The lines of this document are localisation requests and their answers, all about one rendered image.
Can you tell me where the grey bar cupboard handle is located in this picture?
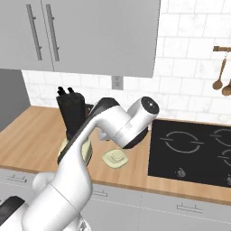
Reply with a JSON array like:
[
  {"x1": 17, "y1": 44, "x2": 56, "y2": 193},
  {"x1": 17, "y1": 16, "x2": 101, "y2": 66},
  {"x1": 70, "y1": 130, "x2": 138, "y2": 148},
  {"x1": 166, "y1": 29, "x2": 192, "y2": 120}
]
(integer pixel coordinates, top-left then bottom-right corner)
[
  {"x1": 25, "y1": 3, "x2": 43, "y2": 61},
  {"x1": 45, "y1": 3, "x2": 60, "y2": 63}
]

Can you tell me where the grey drawer handle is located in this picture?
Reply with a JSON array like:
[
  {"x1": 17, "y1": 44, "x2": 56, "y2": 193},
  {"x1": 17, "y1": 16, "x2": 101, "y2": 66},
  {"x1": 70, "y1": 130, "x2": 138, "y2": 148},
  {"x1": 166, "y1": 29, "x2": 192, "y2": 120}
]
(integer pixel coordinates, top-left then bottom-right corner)
[
  {"x1": 176, "y1": 203, "x2": 204, "y2": 214},
  {"x1": 5, "y1": 173, "x2": 28, "y2": 183},
  {"x1": 91, "y1": 189, "x2": 109, "y2": 199}
]

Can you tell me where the dark grey tall cabinet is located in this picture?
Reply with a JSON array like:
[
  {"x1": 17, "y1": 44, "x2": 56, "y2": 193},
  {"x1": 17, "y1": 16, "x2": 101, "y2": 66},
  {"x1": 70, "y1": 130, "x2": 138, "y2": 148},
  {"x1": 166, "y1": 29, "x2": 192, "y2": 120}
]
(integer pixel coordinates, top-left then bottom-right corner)
[{"x1": 0, "y1": 68, "x2": 32, "y2": 134}]

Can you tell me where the pale green blender lid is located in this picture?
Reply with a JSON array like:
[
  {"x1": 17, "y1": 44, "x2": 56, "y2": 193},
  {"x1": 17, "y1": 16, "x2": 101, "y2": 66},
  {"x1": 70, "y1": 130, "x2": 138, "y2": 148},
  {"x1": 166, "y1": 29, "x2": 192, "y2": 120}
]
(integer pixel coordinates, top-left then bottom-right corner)
[{"x1": 101, "y1": 148, "x2": 129, "y2": 171}]

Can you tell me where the grey wall socket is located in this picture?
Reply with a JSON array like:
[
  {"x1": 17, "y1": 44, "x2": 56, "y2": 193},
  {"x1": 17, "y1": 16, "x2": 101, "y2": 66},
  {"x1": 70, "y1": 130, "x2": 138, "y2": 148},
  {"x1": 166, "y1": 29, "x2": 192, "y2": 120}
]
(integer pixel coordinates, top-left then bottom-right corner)
[{"x1": 111, "y1": 75, "x2": 125, "y2": 91}]

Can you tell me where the wooden hanging spoon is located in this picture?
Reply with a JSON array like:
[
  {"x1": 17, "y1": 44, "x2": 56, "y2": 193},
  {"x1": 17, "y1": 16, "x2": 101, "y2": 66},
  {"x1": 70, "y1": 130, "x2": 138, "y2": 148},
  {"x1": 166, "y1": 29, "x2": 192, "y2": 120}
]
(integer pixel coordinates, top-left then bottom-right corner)
[
  {"x1": 211, "y1": 51, "x2": 228, "y2": 91},
  {"x1": 221, "y1": 77, "x2": 231, "y2": 97}
]

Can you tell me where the black hob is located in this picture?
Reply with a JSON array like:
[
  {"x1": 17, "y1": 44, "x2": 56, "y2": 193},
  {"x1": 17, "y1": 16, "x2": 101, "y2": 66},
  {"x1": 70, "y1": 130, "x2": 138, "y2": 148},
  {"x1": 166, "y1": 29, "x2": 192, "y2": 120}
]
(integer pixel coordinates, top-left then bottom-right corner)
[{"x1": 146, "y1": 118, "x2": 231, "y2": 189}]

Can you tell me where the grey drawer front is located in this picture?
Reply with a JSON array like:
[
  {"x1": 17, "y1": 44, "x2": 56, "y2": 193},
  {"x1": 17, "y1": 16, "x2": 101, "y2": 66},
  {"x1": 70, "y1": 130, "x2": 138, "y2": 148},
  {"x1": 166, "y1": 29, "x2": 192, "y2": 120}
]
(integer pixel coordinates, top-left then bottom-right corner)
[
  {"x1": 0, "y1": 167, "x2": 60, "y2": 211},
  {"x1": 139, "y1": 190, "x2": 231, "y2": 231},
  {"x1": 80, "y1": 182, "x2": 143, "y2": 231}
]

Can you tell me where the black blender with green base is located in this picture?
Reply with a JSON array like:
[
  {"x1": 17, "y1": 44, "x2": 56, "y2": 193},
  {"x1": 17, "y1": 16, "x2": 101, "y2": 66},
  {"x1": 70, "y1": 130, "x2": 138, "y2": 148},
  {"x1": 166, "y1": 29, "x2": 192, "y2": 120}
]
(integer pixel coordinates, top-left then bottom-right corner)
[{"x1": 56, "y1": 86, "x2": 95, "y2": 167}]

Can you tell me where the grey wall cupboard door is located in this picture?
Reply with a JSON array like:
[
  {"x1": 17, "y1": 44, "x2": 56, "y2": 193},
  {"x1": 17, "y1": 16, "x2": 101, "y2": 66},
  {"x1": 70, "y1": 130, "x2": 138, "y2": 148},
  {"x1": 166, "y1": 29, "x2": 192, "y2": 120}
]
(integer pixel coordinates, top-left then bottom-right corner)
[
  {"x1": 40, "y1": 0, "x2": 162, "y2": 79},
  {"x1": 0, "y1": 0, "x2": 55, "y2": 72}
]

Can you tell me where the wooden wall rail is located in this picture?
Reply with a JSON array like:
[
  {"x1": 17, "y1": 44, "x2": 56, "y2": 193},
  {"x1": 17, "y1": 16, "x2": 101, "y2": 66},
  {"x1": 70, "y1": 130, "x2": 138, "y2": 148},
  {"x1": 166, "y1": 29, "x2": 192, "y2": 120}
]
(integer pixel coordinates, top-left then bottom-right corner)
[{"x1": 212, "y1": 45, "x2": 231, "y2": 53}]

